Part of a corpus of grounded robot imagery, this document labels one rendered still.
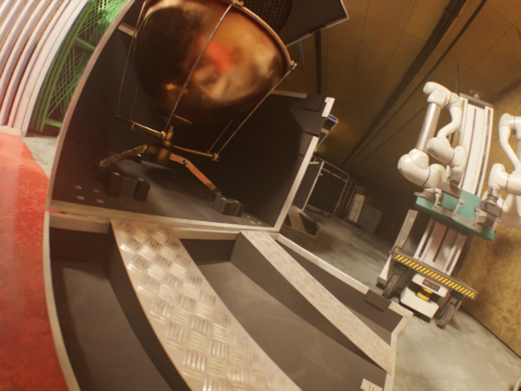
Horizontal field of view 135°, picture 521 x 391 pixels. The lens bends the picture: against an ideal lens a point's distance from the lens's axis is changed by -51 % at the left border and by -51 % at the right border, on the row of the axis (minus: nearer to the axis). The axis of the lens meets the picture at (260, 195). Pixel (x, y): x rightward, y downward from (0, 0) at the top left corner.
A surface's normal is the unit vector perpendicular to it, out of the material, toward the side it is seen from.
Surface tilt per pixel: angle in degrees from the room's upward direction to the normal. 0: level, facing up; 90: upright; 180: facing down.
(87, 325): 1
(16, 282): 0
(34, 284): 0
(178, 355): 12
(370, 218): 89
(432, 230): 90
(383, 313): 90
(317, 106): 90
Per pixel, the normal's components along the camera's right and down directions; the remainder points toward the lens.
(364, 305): -0.55, -0.16
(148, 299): 0.54, -0.82
